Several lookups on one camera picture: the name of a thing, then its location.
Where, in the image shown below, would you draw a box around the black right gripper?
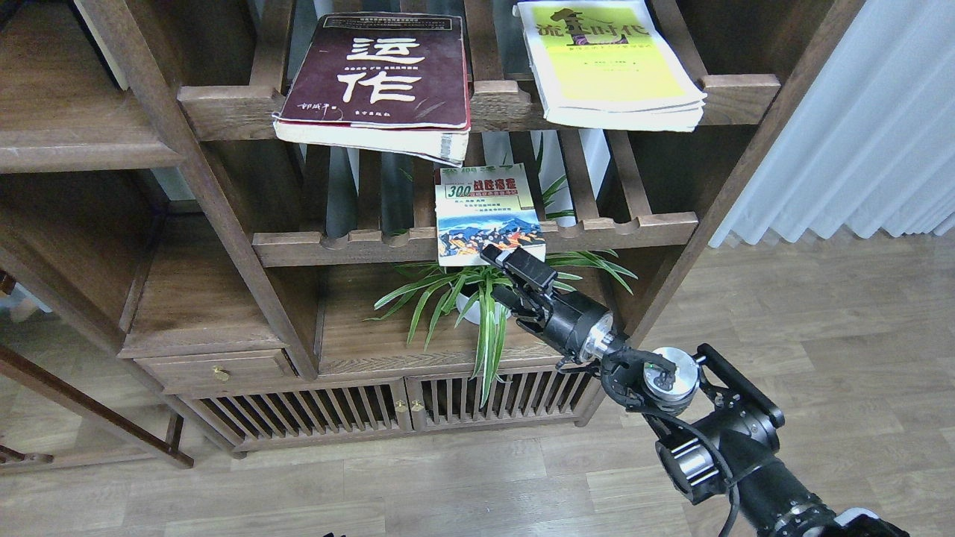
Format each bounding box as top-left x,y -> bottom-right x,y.
480,244 -> 616,366

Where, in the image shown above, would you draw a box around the colourful 300 paperback book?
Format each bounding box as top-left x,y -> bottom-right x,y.
434,163 -> 546,266

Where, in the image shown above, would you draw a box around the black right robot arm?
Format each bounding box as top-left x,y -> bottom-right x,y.
481,245 -> 904,536

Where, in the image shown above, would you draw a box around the green spider plant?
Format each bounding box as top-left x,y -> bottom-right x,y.
363,134 -> 639,407

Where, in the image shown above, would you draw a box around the white plant pot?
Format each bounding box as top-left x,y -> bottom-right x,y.
456,284 -> 512,325

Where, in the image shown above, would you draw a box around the dark wooden bookshelf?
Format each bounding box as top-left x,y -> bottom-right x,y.
1,1 -> 862,454

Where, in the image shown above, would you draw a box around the maroon book white characters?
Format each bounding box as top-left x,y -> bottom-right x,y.
273,11 -> 471,166

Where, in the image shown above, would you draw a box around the yellow-green cover book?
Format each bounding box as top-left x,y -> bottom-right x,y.
514,1 -> 706,132

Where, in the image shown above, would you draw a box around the brass drawer knob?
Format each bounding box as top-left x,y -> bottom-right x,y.
212,365 -> 230,382

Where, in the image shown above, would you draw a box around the white pleated curtain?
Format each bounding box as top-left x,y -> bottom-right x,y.
709,1 -> 954,247

